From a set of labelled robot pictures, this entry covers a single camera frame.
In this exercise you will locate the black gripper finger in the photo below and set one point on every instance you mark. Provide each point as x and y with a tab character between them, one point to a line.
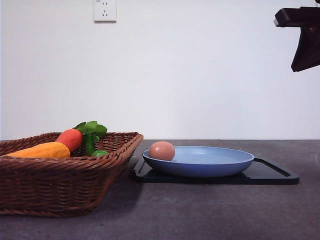
307	55

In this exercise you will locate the blue plate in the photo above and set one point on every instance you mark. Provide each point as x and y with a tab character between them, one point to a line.
200	161

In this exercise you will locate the brown egg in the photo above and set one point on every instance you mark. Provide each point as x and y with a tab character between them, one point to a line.
162	150

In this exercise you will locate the brown wicker basket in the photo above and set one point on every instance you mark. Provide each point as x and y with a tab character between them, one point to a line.
69	187

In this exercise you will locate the black tray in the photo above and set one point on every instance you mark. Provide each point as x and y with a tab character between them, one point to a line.
261	172

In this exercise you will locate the green toy carrot leaves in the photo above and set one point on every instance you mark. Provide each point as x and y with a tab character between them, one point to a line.
91	132

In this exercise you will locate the red-orange toy carrot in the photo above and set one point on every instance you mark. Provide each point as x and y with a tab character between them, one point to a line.
72	138

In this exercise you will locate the yellow-orange toy vegetable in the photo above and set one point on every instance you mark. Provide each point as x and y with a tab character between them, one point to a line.
46	150

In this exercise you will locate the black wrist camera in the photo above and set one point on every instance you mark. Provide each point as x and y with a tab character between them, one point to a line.
289	17

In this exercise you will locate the white wall socket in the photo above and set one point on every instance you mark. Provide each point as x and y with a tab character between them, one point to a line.
105	11

